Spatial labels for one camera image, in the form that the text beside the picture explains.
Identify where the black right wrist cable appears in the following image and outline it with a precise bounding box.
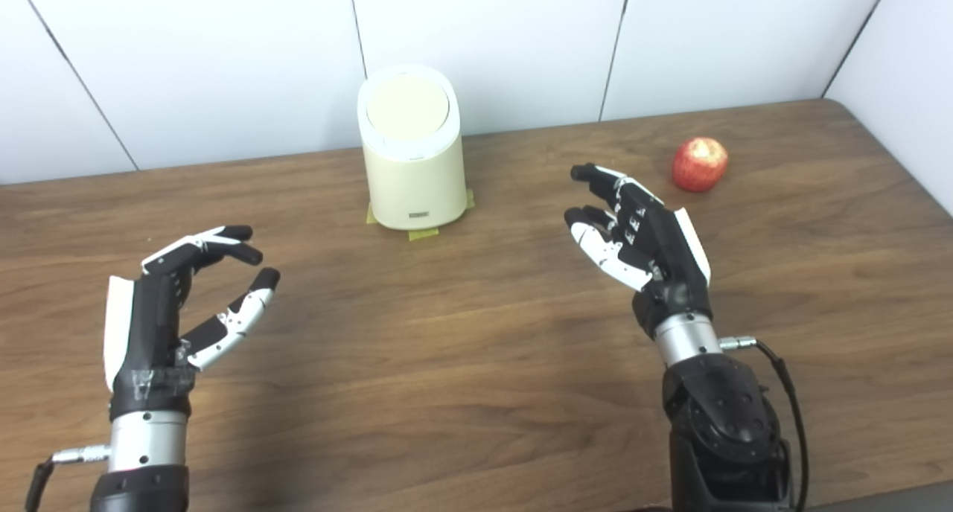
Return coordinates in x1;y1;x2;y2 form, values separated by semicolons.
718;336;810;512

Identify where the cream-colored round bin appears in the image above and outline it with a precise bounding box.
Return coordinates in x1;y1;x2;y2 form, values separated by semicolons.
357;63;468;231

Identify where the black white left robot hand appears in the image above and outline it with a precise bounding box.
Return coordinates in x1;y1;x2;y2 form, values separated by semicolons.
103;225;281;423

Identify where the cream round bin lid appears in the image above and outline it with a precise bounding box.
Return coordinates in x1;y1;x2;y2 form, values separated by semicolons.
365;74;450;142

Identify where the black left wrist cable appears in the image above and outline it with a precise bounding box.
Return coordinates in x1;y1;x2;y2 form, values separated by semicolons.
25;445;112;512

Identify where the red apple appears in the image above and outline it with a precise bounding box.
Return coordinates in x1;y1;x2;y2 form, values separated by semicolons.
672;137;729;193

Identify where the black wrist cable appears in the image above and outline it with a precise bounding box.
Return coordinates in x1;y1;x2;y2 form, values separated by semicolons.
25;445;112;512
718;336;810;512

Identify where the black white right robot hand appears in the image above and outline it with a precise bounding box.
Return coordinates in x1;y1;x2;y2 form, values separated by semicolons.
564;163;713;339

